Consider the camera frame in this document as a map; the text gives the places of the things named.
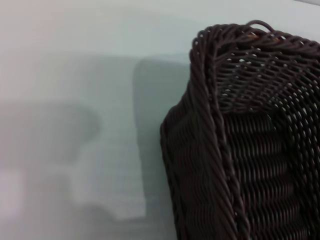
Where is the dark brown wicker basket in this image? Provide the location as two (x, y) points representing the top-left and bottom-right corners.
(159, 19), (320, 240)

